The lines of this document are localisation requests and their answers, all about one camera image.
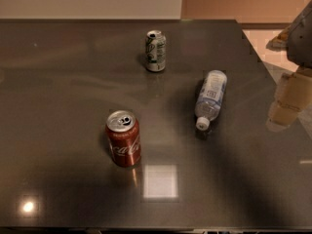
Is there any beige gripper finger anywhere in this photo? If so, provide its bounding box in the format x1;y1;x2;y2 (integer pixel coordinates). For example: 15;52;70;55
266;66;312;132

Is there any green white 7up can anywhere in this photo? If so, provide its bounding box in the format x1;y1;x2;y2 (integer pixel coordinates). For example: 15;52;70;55
145;30;167;72

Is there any red Coca-Cola can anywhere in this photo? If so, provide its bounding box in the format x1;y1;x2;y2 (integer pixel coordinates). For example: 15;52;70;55
105;110;141;167

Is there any clear plastic water bottle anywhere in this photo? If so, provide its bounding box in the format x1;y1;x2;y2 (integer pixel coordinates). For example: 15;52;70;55
195;70;227;131

